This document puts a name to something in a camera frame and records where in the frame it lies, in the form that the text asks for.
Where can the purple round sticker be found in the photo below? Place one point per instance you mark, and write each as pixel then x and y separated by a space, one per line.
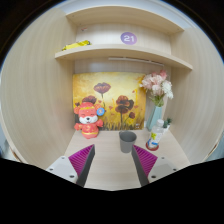
pixel 128 38

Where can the pale teal angular vase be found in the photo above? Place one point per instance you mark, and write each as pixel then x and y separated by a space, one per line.
pixel 154 118

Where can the white light strip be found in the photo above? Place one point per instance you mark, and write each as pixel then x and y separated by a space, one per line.
pixel 136 60

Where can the yellow flower painting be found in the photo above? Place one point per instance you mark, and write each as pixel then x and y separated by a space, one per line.
pixel 113 83

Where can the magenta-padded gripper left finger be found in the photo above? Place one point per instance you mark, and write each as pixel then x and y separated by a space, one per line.
pixel 63 168

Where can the red plush mascot toy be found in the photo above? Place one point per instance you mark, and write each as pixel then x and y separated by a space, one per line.
pixel 88 121

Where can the pink and white flower bouquet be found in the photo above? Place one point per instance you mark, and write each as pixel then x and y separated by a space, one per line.
pixel 156 85

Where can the grey mug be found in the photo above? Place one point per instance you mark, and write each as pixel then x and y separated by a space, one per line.
pixel 127 141

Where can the small plant in white pot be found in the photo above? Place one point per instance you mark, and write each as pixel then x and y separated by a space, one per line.
pixel 167 124

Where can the light wood shelf board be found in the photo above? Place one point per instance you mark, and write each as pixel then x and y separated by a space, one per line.
pixel 123 15
pixel 123 50

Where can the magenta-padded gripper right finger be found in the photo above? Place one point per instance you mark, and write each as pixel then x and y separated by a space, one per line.
pixel 161 168

